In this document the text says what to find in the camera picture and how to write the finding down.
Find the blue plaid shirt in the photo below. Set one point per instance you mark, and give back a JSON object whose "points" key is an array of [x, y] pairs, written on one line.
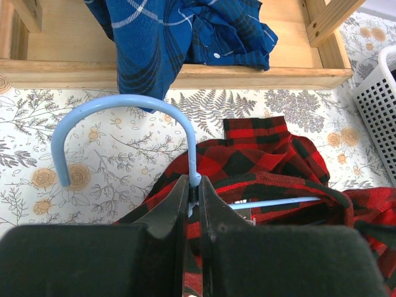
{"points": [[154, 39]]}

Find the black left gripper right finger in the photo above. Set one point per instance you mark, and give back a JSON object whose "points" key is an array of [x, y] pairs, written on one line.
{"points": [[239, 259]]}

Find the white plastic basket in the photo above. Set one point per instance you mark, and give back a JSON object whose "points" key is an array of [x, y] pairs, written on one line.
{"points": [[375, 101]]}

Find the wooden clothes rack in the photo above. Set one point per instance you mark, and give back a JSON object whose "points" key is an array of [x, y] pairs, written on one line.
{"points": [[58, 45]]}

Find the red shirt wire hanger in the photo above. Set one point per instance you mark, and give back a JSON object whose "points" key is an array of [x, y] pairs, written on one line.
{"points": [[115, 156]]}

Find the red plaid shirt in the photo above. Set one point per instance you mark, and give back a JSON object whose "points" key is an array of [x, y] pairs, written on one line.
{"points": [[261, 160]]}

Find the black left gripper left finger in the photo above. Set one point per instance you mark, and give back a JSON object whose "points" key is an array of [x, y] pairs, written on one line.
{"points": [[143, 258]]}

